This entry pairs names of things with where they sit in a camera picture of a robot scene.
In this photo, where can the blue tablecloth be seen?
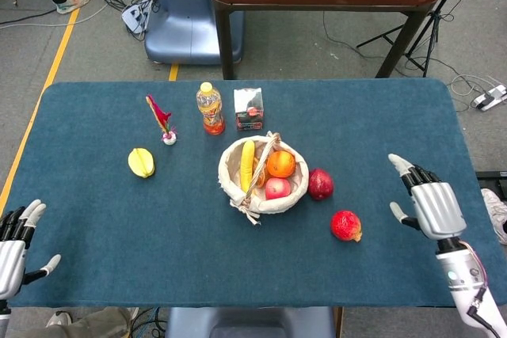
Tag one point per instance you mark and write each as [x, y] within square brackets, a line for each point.
[158, 235]

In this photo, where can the grey robot chest housing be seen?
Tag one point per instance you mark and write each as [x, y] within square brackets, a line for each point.
[249, 324]

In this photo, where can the dark red apple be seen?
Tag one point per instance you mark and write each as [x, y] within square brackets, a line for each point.
[320, 184]

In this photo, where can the pink apple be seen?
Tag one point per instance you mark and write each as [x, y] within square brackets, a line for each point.
[277, 188]

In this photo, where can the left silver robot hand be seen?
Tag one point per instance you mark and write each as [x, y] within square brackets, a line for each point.
[10, 266]

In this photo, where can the small netted orange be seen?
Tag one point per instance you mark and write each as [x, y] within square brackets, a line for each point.
[260, 180]

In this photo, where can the pink feather shuttlecock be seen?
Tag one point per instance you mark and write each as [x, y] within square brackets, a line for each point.
[169, 139]

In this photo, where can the red pomegranate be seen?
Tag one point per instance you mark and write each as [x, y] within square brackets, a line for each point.
[344, 225]

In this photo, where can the white power strip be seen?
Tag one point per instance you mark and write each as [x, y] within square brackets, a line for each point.
[489, 97]
[134, 17]

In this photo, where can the white and black carton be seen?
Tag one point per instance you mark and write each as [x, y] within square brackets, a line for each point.
[248, 110]

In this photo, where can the person in khaki trousers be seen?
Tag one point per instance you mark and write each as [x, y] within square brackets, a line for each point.
[95, 324]

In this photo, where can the yellow banana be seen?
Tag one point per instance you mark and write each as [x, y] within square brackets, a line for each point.
[247, 164]

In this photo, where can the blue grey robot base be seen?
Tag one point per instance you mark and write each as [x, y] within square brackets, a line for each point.
[186, 29]

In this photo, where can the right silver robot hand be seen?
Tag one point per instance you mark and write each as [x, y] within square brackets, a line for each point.
[439, 207]

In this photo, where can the large orange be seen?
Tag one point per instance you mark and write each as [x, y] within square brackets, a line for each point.
[281, 164]

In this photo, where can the white sneaker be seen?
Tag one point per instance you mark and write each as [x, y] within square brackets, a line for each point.
[497, 211]

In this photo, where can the orange iced tea bottle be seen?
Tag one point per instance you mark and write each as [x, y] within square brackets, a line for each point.
[210, 108]

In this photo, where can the yellow starfruit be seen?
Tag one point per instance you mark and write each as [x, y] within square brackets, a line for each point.
[140, 162]

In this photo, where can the wicker basket with cloth liner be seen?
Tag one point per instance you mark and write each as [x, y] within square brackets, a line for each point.
[285, 201]

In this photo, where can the black tripod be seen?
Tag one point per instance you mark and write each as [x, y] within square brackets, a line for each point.
[437, 12]

